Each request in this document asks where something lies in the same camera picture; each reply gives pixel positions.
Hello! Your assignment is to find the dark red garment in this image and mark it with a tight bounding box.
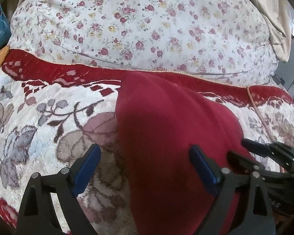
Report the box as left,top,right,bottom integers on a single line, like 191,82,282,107
116,72,250,234

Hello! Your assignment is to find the black power adapter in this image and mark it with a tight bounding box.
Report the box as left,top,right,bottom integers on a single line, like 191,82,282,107
272,74,285,87

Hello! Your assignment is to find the red white plush blanket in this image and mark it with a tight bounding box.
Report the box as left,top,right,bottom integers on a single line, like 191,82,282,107
0,49,294,234

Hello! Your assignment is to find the floral white quilt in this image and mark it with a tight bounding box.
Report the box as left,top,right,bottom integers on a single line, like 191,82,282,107
9,0,278,85

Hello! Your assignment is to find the beige curtain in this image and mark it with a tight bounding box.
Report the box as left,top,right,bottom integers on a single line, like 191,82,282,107
250,0,294,63

